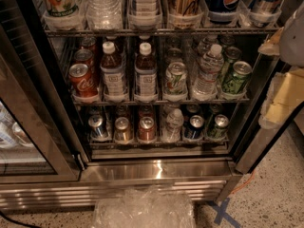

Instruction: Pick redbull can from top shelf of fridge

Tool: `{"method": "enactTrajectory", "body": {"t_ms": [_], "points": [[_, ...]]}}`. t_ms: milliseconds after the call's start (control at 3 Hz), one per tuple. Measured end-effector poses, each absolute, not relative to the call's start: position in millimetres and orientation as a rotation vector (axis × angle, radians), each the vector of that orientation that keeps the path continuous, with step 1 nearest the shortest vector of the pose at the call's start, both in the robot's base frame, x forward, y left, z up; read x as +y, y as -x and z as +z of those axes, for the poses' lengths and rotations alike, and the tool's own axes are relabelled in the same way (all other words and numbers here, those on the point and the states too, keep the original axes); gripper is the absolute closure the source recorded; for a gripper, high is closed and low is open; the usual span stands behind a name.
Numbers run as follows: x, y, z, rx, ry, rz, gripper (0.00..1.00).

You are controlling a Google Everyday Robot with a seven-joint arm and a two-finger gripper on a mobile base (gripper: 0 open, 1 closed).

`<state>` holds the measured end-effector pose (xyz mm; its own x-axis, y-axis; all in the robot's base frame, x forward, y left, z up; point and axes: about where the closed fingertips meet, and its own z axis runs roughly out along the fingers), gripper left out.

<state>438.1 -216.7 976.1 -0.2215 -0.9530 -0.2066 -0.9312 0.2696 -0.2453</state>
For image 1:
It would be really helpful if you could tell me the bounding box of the glass fridge door left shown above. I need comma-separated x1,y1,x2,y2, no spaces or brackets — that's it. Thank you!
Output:
0,30,80,184

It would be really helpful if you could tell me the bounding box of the stainless steel fridge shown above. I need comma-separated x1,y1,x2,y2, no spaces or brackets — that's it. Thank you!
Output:
0,0,303,210

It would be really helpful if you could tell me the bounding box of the right brown tea bottle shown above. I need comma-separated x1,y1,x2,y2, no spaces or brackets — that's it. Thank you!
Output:
135,43,157,97

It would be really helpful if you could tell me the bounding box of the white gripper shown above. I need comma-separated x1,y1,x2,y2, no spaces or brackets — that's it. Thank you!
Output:
257,2,304,129

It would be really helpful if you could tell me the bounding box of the clear water bottle top shelf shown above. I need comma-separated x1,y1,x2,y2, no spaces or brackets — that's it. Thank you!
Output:
85,0,123,30

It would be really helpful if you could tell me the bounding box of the coca-cola can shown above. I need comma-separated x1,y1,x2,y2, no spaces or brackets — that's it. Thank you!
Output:
74,48,94,67
80,36,98,55
68,64,98,98

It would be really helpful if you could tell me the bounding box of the front green can middle shelf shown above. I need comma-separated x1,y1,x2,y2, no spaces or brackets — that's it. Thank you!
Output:
221,61,252,95

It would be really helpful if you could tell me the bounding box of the red can bottom shelf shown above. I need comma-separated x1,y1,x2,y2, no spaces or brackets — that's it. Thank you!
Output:
139,117,155,141

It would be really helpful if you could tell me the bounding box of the gold can bottom shelf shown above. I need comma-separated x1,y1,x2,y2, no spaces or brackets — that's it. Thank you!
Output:
115,117,131,142

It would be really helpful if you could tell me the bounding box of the front 7up can middle shelf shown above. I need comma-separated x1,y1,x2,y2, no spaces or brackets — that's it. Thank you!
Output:
164,62,187,95

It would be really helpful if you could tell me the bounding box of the water bottle bottom shelf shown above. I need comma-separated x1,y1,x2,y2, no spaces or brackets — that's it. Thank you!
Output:
162,108,183,143

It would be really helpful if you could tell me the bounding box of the water bottle middle shelf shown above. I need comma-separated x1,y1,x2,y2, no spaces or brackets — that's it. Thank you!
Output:
192,44,224,96

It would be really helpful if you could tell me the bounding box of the white labelled bottle top shelf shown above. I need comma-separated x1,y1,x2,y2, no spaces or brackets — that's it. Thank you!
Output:
130,0,161,17

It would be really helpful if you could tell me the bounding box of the pepsi can bottom shelf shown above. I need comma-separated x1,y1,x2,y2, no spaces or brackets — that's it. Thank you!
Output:
184,115,204,140

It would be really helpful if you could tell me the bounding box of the left brown tea bottle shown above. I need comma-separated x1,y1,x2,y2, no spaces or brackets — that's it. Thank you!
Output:
100,42,126,96

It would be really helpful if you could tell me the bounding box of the black cable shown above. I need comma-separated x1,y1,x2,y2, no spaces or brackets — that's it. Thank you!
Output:
0,210,42,228

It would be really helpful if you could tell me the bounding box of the blue silver can bottom shelf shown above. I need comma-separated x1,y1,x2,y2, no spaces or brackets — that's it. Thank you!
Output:
88,115,108,138

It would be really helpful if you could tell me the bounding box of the brown tea bottle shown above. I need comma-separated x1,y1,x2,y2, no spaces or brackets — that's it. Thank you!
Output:
135,43,157,97
100,42,126,96

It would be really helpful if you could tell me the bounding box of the green can bottom shelf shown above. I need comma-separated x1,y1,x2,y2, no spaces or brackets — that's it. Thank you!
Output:
207,114,229,139

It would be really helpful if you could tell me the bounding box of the orange cable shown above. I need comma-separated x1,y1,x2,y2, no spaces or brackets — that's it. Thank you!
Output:
230,169,257,196

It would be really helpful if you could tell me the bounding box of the clear plastic bag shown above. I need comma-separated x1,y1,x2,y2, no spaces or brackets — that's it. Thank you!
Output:
91,188,197,228

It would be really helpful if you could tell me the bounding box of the front coca-cola can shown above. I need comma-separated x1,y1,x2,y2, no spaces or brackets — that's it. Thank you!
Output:
68,64,98,98

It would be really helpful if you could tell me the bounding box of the green can shelf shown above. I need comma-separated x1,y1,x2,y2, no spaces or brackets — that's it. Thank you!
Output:
207,114,229,139
218,47,242,82
221,61,252,95

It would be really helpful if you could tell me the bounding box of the clear plastic tray right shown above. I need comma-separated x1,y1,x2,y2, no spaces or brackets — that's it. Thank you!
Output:
238,1,281,28

